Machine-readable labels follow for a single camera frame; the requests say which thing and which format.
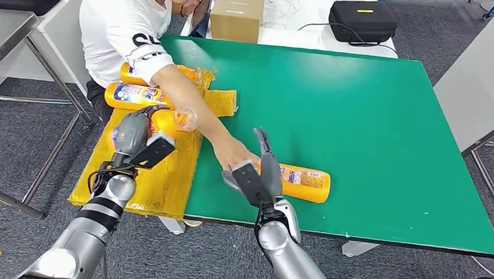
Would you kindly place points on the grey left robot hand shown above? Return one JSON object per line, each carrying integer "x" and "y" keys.
{"x": 130, "y": 133}

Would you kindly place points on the person's left hand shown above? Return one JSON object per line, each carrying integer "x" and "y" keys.
{"x": 191, "y": 5}

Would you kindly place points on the person's right hand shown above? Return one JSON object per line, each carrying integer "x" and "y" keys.
{"x": 234, "y": 152}

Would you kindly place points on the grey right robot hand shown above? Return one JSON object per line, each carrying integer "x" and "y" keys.
{"x": 272, "y": 177}

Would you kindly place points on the orange detergent bottle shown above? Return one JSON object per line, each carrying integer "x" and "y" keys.
{"x": 110, "y": 96}
{"x": 126, "y": 78}
{"x": 311, "y": 191}
{"x": 164, "y": 124}

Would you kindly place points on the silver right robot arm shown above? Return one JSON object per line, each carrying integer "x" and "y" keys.
{"x": 288, "y": 253}

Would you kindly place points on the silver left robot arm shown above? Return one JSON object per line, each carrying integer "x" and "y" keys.
{"x": 89, "y": 227}

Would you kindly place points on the brown cardboard box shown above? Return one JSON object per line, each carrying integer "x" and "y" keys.
{"x": 237, "y": 18}

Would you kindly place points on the yellow taped board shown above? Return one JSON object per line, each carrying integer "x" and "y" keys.
{"x": 166, "y": 181}

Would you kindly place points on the person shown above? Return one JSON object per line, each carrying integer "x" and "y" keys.
{"x": 118, "y": 28}

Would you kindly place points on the white table leg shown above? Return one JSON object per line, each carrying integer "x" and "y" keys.
{"x": 172, "y": 226}
{"x": 359, "y": 249}

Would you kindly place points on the white table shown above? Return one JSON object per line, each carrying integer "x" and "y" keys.
{"x": 303, "y": 37}
{"x": 64, "y": 34}

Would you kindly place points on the steel table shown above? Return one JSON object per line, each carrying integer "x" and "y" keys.
{"x": 3, "y": 32}

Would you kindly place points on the light grey table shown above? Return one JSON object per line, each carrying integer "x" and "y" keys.
{"x": 476, "y": 82}

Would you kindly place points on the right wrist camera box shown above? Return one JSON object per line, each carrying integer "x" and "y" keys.
{"x": 249, "y": 182}

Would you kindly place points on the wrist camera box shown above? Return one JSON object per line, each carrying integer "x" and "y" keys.
{"x": 152, "y": 151}
{"x": 249, "y": 182}

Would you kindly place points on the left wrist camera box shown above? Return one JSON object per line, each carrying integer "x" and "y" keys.
{"x": 152, "y": 151}

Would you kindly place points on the blue wheeled frame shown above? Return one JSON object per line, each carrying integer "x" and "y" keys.
{"x": 492, "y": 5}

